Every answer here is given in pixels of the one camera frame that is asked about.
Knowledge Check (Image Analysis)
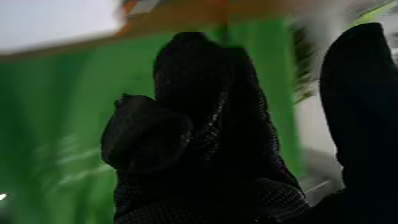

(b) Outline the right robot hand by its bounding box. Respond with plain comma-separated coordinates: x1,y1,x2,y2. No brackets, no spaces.
97,21,398,224

